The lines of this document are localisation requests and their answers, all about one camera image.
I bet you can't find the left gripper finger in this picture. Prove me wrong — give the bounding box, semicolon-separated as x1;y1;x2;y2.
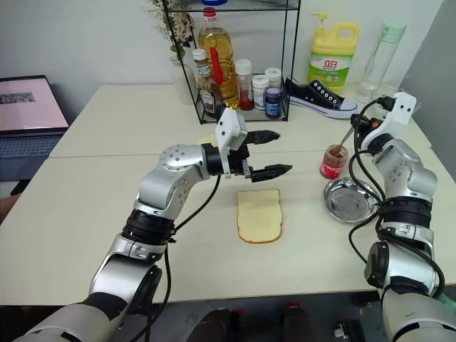
245;130;282;145
249;163;294;183

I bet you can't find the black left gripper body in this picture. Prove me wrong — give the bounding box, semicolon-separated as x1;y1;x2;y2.
227;139;256;181

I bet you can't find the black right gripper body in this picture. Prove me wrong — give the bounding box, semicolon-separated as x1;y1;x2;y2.
356;115;380;138

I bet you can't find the metal spoon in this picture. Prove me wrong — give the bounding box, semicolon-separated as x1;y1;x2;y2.
334;126;356;151

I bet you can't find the red jam jar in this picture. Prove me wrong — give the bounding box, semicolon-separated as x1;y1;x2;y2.
319;143;348;180

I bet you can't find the bread slice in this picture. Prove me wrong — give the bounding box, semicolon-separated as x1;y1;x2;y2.
236;188;284;245

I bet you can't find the blue label jar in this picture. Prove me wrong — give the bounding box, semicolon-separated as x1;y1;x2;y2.
264;87;283;118

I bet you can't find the pale yellow round lid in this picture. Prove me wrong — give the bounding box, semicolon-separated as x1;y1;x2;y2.
195;134;219;147

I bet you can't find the white seasoning jar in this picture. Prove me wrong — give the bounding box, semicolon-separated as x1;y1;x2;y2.
252;74;270;111

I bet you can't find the black and white sneaker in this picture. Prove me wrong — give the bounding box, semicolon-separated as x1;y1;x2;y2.
284;76;360;120

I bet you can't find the red spice jar white lid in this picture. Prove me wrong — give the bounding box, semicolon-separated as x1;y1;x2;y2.
234;58;255;111

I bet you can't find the clear bottle with green lid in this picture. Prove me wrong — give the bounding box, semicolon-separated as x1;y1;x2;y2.
356;21;408;104

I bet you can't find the small white lid jar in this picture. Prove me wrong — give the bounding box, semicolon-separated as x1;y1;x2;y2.
264;66;283;89

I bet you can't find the yellow dish soap bottle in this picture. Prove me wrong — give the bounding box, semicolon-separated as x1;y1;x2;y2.
306;11;360;96

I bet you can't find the round steel dish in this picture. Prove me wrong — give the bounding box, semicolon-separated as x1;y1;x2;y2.
323;177;379;224

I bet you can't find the dark sauce bottle white cap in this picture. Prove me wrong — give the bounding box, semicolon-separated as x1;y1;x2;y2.
192;48;219;119

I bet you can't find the white vase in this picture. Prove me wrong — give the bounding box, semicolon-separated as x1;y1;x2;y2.
170;56;199;106

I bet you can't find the cooking oil bottle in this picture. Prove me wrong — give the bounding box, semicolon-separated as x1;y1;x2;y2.
197;6;242;110

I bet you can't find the vase with dried flowers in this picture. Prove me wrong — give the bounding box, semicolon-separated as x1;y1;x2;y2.
147;0;197;62

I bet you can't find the dark shape with red top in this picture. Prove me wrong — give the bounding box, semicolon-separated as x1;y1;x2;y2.
282;301;311;342

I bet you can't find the dark brown rounded shape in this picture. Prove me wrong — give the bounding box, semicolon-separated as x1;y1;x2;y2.
187;308;247;342

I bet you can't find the black and white shape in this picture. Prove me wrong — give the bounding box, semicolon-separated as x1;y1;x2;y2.
332;318;366;342

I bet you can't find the green object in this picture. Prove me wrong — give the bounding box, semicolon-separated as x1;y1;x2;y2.
435;284;456;311

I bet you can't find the open laptop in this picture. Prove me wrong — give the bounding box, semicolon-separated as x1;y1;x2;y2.
0;74;71;160

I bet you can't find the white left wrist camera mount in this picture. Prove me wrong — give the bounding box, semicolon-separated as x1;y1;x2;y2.
214;108;248;178

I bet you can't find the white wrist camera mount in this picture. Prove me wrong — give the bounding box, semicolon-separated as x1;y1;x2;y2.
214;108;248;178
370;91;418;140

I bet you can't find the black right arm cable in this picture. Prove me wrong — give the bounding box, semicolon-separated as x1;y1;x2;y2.
348;95;446;301

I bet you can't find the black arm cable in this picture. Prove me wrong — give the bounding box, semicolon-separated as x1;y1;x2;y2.
348;95;446;301
133;174;222;342

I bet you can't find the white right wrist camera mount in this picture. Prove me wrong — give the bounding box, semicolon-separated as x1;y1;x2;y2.
370;91;418;140

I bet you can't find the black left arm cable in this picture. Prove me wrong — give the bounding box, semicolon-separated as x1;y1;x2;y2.
133;174;222;342

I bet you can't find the black wire rack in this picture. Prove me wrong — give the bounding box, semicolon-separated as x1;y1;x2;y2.
162;0;302;126

